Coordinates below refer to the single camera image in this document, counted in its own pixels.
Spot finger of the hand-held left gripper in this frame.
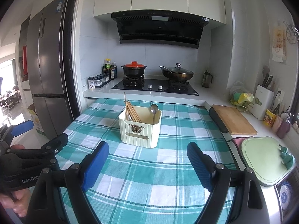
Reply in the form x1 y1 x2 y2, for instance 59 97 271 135
41 133 69 156
10 120 34 137

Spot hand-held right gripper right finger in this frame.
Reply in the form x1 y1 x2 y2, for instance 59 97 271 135
187 142 269 224

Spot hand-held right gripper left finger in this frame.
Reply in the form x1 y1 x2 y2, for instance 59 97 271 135
26 141 110 224

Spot cream ribbed utensil holder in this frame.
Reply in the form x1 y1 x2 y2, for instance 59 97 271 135
118 105 162 149

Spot set of wooden chopsticks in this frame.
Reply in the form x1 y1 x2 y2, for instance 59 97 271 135
124 93 142 123

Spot metal spoon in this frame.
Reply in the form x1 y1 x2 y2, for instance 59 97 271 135
150 104 159 124

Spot person's left hand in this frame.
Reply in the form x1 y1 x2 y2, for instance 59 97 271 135
0 188 32 217

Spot cardboard box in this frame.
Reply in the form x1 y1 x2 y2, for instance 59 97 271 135
27 104 46 136

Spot dining furniture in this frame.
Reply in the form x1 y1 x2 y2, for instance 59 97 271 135
0 90 19 109

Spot pink cloth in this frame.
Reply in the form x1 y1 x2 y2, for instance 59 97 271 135
226 136 255 145

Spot black flat appliance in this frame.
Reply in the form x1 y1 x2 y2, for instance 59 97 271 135
208 107 229 134

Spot teal plaid tablecloth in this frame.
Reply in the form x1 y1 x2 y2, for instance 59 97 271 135
54 98 239 224

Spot wooden cutting board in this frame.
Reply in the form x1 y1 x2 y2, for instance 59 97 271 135
212 104 258 136

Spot green cutting board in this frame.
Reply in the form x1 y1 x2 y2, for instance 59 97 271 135
240 136 296 187

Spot red hanging item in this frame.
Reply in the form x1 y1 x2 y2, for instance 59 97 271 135
22 45 27 75

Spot grey refrigerator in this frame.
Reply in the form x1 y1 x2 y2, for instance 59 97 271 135
26 0 71 141

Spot spice jar rack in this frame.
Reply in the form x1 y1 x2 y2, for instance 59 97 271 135
95 72 111 88

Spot plastic bag with yellow-green contents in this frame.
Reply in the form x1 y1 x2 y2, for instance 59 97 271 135
229 81 255 109

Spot yellow printed container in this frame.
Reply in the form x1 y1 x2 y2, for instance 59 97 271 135
264 108 280 128

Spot glass press jug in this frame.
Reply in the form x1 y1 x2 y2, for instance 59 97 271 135
202 70 213 88

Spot teal dish cloth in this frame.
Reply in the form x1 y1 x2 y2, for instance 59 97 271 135
279 144 294 170

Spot white knife block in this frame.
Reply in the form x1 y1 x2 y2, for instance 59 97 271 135
250 84 275 121

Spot blue and white bowl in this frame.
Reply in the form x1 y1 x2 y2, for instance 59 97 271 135
279 183 294 210

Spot black gas cooktop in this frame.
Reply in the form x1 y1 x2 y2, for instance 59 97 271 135
111 76 200 97

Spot purple soap bottle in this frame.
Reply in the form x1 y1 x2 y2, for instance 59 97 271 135
277 113 291 140

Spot wok with glass lid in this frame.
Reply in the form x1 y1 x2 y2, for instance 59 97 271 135
159 63 195 83

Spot black sink dish rack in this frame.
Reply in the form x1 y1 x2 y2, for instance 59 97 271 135
274 167 299 224

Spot black pot with red lid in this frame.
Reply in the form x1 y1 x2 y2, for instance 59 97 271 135
121 61 148 77

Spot black range hood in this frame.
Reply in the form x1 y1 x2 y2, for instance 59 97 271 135
111 10 210 49

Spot black door frame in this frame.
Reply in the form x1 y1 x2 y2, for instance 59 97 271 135
62 0 81 122

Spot black-handled knives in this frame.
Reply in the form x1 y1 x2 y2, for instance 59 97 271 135
261 66 274 89

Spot printed wall hanging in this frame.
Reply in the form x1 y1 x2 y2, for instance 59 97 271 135
272 27 287 64

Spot wire wall ornament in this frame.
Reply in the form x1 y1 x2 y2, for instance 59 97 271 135
283 20 299 45

